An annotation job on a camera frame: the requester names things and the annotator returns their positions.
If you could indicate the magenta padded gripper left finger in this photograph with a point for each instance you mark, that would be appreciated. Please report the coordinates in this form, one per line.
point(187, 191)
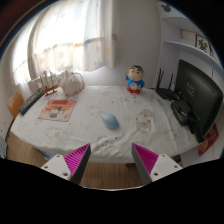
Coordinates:
point(70, 167)

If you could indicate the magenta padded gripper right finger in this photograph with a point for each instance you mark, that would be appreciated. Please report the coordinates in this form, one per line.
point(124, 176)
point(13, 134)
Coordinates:
point(152, 167)

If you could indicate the red orange mouse pad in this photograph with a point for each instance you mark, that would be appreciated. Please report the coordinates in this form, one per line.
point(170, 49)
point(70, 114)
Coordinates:
point(58, 110)

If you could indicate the light blue computer mouse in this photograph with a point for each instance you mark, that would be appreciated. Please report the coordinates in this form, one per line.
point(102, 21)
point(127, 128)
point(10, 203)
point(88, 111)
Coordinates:
point(110, 121)

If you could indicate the white patterned tablecloth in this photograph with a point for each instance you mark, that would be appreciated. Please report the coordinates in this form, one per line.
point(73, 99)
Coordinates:
point(145, 119)

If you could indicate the black monitor stand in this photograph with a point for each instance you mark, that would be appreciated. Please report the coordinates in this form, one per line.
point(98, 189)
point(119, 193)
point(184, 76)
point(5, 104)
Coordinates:
point(185, 115)

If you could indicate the red packet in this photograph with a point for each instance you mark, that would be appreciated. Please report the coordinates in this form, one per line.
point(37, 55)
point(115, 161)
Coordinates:
point(209, 140)

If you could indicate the black wifi router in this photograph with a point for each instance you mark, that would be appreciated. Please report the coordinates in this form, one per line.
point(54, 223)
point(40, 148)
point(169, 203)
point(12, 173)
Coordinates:
point(168, 93)

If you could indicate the black keyboard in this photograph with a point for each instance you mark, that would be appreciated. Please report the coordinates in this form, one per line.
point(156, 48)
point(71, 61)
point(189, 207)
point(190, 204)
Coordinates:
point(29, 102)

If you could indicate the wooden model ship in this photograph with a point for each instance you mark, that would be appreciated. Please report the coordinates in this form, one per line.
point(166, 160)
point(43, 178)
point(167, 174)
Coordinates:
point(49, 87)

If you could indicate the wooden chair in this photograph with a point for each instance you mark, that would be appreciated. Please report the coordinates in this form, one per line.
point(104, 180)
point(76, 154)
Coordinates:
point(14, 103)

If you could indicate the black computer monitor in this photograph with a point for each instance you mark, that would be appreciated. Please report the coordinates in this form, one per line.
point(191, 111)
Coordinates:
point(201, 94)

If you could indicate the cartoon boy figurine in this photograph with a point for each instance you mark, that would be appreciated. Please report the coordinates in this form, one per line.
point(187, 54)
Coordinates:
point(134, 77)

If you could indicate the white star curtain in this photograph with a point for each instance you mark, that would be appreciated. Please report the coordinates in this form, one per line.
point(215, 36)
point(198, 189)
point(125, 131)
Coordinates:
point(69, 34)

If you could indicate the framed calligraphy picture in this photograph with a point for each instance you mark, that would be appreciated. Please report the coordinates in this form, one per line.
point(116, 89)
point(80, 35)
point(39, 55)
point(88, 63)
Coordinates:
point(202, 44)

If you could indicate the white wall shelf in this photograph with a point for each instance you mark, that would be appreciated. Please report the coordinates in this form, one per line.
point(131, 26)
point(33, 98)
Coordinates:
point(178, 38)

